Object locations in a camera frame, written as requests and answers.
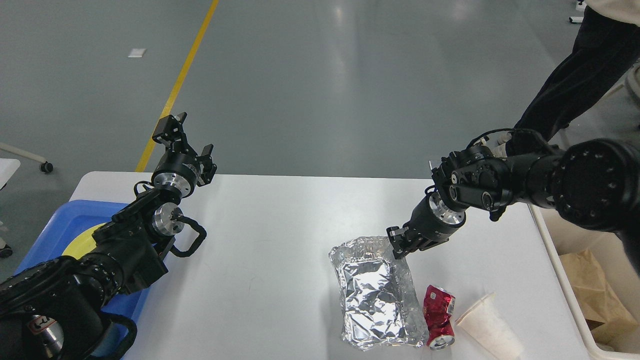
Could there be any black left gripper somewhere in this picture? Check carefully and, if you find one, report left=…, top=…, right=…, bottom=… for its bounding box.
left=151, top=112, right=218, bottom=199

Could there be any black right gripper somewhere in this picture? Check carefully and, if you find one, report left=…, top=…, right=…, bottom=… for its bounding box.
left=386, top=193, right=467, bottom=260

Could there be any crushed red soda can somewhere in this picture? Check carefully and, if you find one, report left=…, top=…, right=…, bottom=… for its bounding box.
left=422, top=284, right=456, bottom=351

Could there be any aluminium foil tray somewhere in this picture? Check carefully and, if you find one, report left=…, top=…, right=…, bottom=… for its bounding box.
left=327, top=236, right=427, bottom=351

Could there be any white paper cup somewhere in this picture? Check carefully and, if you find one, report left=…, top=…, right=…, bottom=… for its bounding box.
left=455, top=292, right=524, bottom=360

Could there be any yellow plastic plate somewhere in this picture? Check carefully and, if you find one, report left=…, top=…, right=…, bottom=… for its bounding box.
left=62, top=222, right=106, bottom=260

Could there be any brown paper bag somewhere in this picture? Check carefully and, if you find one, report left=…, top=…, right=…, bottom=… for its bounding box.
left=559, top=249, right=639, bottom=332

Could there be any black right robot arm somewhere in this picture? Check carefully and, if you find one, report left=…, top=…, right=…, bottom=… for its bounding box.
left=386, top=129, right=640, bottom=272

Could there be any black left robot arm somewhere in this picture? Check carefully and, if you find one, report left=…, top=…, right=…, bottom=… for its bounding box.
left=0, top=112, right=217, bottom=360

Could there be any blue plastic tray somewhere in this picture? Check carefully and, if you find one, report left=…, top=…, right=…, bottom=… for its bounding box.
left=15, top=200, right=150, bottom=360

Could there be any beige plastic bin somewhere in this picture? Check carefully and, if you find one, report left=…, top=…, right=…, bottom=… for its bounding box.
left=529, top=205, right=640, bottom=360

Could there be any person in black trousers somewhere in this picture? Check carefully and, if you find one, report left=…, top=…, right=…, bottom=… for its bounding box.
left=493, top=0, right=640, bottom=157

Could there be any white cart frame left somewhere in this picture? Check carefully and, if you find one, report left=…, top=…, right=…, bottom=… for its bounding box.
left=0, top=142, right=54, bottom=189

